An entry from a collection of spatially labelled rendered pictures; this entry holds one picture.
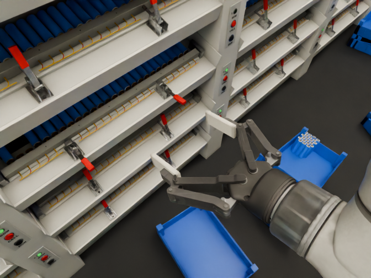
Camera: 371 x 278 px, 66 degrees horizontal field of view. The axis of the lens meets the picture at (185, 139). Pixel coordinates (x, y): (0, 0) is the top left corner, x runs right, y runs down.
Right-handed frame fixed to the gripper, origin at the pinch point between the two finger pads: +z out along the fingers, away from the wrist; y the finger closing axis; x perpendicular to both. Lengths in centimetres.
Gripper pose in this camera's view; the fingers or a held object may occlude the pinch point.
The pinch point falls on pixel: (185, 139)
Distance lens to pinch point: 51.9
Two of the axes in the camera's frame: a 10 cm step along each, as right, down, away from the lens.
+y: 7.2, -5.7, 4.0
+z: -6.8, -4.5, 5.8
